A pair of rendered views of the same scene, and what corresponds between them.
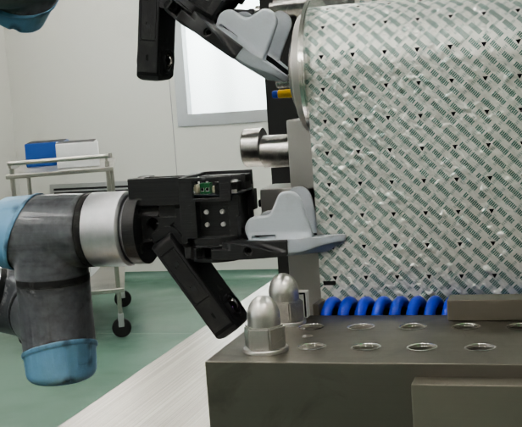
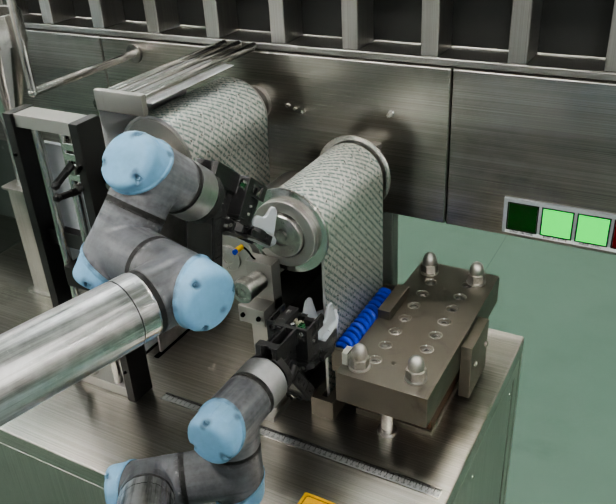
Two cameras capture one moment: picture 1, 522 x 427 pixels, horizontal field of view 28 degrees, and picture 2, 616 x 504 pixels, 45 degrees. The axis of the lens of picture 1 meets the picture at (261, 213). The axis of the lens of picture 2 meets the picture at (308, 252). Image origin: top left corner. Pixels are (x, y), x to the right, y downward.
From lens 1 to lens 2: 1.35 m
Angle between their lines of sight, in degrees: 76
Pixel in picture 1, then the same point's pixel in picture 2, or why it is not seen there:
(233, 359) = (429, 390)
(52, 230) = (262, 411)
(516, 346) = (446, 313)
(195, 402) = not seen: hidden behind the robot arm
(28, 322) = (252, 477)
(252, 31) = (268, 224)
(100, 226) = (281, 387)
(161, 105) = not seen: outside the picture
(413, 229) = (350, 289)
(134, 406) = not seen: hidden behind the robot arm
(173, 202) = (293, 346)
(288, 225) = (330, 321)
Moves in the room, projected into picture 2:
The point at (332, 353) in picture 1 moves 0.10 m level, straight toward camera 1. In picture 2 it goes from (433, 359) to (495, 367)
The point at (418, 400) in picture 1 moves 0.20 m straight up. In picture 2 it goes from (472, 353) to (480, 252)
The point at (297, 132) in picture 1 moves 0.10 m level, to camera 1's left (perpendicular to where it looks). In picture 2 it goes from (275, 269) to (260, 303)
